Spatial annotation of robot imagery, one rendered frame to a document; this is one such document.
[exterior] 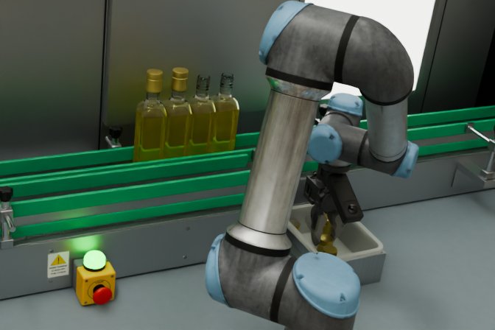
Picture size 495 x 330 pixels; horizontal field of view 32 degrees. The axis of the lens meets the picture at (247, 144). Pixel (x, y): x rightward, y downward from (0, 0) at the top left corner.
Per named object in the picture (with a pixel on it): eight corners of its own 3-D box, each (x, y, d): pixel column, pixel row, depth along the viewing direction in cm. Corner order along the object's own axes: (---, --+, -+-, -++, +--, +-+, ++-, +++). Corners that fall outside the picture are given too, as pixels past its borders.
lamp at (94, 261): (101, 258, 181) (102, 245, 179) (108, 269, 177) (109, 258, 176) (80, 261, 179) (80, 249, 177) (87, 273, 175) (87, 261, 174)
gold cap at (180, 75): (183, 84, 192) (184, 65, 190) (189, 90, 190) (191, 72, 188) (168, 85, 191) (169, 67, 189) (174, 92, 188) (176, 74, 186)
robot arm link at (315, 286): (340, 364, 144) (353, 302, 138) (265, 337, 148) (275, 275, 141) (360, 322, 154) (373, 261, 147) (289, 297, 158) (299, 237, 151)
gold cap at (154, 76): (154, 94, 185) (155, 76, 184) (141, 89, 187) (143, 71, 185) (165, 90, 188) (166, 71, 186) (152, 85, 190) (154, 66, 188)
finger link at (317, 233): (306, 234, 204) (317, 200, 201) (318, 248, 200) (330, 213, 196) (295, 234, 203) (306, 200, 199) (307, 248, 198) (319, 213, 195)
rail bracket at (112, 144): (113, 166, 205) (116, 116, 199) (123, 180, 200) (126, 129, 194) (97, 169, 203) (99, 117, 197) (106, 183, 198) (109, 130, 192)
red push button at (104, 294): (108, 278, 177) (113, 288, 174) (107, 294, 179) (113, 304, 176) (89, 282, 175) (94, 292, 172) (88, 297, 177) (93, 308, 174)
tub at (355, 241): (330, 228, 215) (336, 198, 211) (381, 280, 198) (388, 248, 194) (269, 239, 207) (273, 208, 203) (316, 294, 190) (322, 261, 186)
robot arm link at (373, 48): (430, 18, 137) (423, 145, 181) (363, 1, 140) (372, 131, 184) (407, 79, 133) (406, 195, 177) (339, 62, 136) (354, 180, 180)
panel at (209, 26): (412, 90, 243) (438, -29, 228) (418, 94, 240) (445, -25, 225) (102, 121, 203) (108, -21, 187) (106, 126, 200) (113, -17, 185)
